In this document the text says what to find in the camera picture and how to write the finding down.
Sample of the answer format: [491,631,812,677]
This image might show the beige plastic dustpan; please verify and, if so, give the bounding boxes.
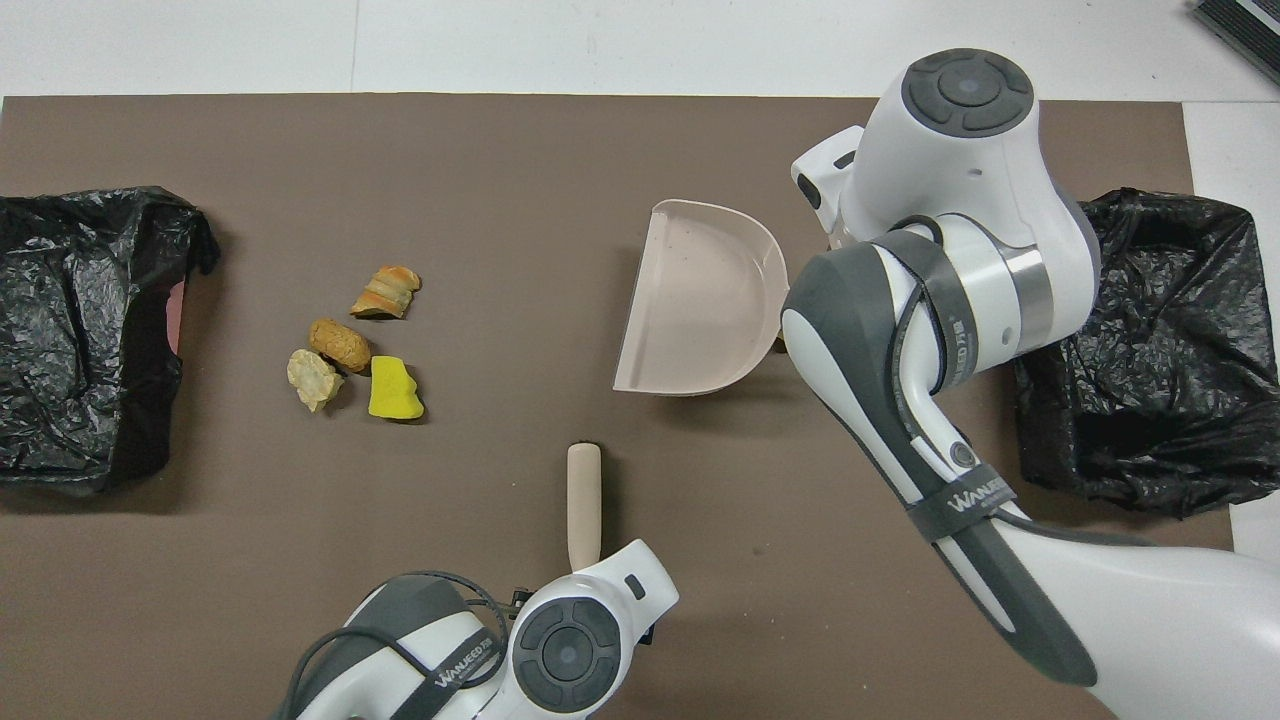
[613,199,790,398]

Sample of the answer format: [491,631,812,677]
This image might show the beige brush with black bristles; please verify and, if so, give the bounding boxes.
[566,442,604,573]

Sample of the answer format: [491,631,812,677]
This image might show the plain yellow sponge piece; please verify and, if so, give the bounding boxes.
[368,355,425,423]

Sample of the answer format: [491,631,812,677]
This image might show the toy croissant piece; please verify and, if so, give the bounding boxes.
[350,265,422,321]

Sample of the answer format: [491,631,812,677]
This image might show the brown toy bread roll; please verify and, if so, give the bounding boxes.
[308,318,373,375]

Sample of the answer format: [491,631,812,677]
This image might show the toy croissant with pale end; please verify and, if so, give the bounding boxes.
[287,348,346,413]

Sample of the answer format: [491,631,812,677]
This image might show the bin covered by black bag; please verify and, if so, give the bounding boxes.
[1012,188,1280,519]

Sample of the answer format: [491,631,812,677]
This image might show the pink bin with black bag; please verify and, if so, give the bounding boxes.
[0,186,221,496]

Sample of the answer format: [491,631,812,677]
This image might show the brown table mat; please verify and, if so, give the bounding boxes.
[0,95,1236,720]

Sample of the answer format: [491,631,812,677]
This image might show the dark grey ribbed device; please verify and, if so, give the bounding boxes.
[1190,0,1280,86]

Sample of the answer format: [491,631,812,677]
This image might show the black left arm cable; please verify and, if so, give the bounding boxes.
[285,570,513,720]

